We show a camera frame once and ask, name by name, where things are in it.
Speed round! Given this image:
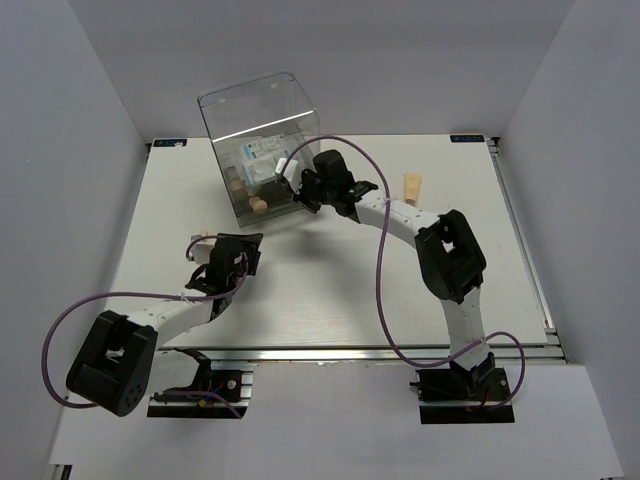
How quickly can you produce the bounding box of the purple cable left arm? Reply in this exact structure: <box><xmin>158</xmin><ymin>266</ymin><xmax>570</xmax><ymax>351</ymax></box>
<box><xmin>42</xmin><ymin>239</ymin><xmax>251</xmax><ymax>419</ymax></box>

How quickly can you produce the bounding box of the blue label corner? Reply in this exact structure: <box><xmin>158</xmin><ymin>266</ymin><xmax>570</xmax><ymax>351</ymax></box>
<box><xmin>449</xmin><ymin>134</ymin><xmax>485</xmax><ymax>143</ymax></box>
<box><xmin>152</xmin><ymin>138</ymin><xmax>187</xmax><ymax>148</ymax></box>

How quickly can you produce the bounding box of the beige makeup tube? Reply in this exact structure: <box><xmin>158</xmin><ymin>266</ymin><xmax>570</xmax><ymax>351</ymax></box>
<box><xmin>403</xmin><ymin>173</ymin><xmax>423</xmax><ymax>206</ymax></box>

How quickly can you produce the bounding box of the clear acrylic drawer organizer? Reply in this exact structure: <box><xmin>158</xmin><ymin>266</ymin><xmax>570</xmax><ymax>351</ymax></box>
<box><xmin>198</xmin><ymin>71</ymin><xmax>320</xmax><ymax>227</ymax></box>

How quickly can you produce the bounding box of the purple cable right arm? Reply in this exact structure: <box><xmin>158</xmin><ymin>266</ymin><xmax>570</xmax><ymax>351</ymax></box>
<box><xmin>279</xmin><ymin>135</ymin><xmax>526</xmax><ymax>411</ymax></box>

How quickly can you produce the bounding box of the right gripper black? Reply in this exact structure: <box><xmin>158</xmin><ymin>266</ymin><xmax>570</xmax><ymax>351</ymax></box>
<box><xmin>287</xmin><ymin>171</ymin><xmax>335</xmax><ymax>215</ymax></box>

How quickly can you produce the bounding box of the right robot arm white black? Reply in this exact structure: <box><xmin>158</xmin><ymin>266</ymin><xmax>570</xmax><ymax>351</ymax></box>
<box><xmin>276</xmin><ymin>150</ymin><xmax>495</xmax><ymax>399</ymax></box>

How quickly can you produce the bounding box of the blue label right corner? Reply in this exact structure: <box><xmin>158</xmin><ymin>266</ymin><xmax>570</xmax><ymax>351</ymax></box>
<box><xmin>449</xmin><ymin>134</ymin><xmax>485</xmax><ymax>143</ymax></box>

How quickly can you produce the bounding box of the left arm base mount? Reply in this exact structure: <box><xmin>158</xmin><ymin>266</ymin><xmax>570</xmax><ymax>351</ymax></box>
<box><xmin>147</xmin><ymin>349</ymin><xmax>254</xmax><ymax>420</ymax></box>

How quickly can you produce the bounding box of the aluminium rail table edge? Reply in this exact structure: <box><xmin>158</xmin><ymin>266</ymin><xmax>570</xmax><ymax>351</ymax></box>
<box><xmin>177</xmin><ymin>345</ymin><xmax>566</xmax><ymax>364</ymax></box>

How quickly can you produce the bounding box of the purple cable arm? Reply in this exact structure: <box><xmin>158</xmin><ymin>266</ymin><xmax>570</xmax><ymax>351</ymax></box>
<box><xmin>42</xmin><ymin>239</ymin><xmax>251</xmax><ymax>419</ymax></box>
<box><xmin>279</xmin><ymin>135</ymin><xmax>526</xmax><ymax>411</ymax></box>

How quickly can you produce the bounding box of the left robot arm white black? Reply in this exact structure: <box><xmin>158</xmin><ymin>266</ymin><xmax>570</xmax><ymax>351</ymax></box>
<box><xmin>66</xmin><ymin>233</ymin><xmax>264</xmax><ymax>417</ymax></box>

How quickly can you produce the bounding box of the beige sponge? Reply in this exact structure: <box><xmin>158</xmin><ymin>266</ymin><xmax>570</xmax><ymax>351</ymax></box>
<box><xmin>248</xmin><ymin>196</ymin><xmax>269</xmax><ymax>213</ymax></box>
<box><xmin>229</xmin><ymin>180</ymin><xmax>247</xmax><ymax>198</ymax></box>

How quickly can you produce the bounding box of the white blue packet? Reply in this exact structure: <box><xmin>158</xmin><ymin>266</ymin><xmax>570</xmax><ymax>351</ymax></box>
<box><xmin>240</xmin><ymin>135</ymin><xmax>297</xmax><ymax>183</ymax></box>
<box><xmin>224</xmin><ymin>150</ymin><xmax>276</xmax><ymax>195</ymax></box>

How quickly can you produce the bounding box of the blue label left corner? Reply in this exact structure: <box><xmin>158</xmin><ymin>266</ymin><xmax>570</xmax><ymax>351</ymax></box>
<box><xmin>152</xmin><ymin>138</ymin><xmax>187</xmax><ymax>148</ymax></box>

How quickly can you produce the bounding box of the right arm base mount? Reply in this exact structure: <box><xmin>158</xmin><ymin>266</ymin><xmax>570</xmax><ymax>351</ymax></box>
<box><xmin>409</xmin><ymin>368</ymin><xmax>515</xmax><ymax>425</ymax></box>

